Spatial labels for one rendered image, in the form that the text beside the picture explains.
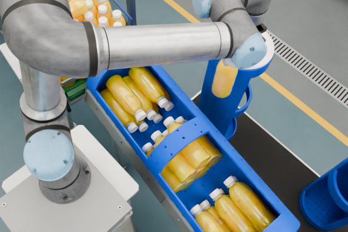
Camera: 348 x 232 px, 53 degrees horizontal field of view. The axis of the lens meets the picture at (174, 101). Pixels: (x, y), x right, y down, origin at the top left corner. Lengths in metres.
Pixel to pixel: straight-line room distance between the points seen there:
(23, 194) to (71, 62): 0.64
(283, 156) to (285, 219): 1.31
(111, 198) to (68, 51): 0.61
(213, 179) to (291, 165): 1.11
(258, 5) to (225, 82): 0.37
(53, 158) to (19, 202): 0.27
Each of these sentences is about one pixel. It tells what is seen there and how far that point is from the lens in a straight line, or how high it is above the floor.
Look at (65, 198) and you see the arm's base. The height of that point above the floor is 1.24.
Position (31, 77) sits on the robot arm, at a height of 1.62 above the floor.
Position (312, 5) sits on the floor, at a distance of 3.56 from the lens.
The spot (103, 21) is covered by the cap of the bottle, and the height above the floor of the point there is 1.10.
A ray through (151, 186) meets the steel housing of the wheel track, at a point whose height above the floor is 0.86.
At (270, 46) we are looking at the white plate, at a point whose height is 1.04.
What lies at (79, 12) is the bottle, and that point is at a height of 1.14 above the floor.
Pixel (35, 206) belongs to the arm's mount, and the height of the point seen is 1.22.
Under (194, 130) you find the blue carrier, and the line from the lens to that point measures 1.15.
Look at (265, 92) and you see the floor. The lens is 2.80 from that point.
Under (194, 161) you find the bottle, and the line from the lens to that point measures 1.17.
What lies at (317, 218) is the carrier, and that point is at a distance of 2.37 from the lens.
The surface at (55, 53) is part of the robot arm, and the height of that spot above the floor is 1.83.
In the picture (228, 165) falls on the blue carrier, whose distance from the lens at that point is 1.35.
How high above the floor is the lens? 2.27
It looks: 60 degrees down
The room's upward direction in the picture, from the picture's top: 7 degrees clockwise
